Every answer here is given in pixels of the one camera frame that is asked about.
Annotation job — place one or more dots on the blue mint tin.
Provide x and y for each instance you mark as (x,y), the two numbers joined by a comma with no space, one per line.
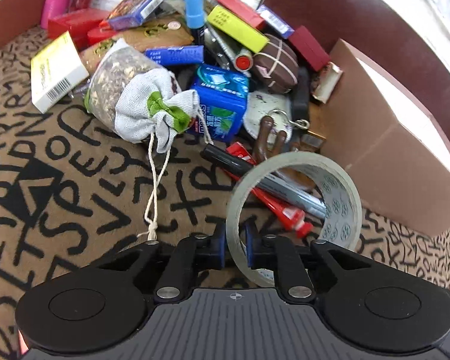
(223,99)

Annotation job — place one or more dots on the blue glue stick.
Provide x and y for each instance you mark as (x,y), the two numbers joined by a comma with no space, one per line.
(195,18)

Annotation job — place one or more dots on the red long flat box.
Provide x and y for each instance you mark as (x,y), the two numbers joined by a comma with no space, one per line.
(244,12)

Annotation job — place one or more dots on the yellow green flat box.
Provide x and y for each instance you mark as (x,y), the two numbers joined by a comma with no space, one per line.
(237,29)

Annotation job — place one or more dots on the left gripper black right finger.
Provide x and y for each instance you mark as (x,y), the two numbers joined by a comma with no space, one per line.
(363,307)

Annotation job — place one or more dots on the pink cardboard box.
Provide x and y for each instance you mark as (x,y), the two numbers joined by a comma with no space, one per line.
(389,143)

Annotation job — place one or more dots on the red tube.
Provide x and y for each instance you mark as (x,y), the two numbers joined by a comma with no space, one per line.
(291,217)

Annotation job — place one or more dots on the dark red small box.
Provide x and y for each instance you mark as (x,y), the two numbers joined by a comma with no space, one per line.
(309,48)

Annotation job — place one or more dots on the mesh sachet drawstring bag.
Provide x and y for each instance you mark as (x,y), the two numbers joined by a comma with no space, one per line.
(141,101)

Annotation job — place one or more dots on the blue playing card box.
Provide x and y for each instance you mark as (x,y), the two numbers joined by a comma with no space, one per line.
(131,13)

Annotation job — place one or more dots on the white floral round pouch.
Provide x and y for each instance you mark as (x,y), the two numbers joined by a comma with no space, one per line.
(262,104)

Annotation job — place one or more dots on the brown checked pouch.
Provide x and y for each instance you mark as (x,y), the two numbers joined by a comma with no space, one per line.
(276,66)

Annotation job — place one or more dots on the clear packing tape roll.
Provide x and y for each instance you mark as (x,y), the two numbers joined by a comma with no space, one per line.
(294,184)

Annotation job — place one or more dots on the white yellow barcode box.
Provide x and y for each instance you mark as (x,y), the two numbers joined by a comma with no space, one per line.
(55,71)

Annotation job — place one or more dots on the red cap white cylinder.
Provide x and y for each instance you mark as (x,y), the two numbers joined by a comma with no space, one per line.
(240,57)

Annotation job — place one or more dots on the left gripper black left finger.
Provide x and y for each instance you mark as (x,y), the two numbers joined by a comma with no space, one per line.
(101,305)

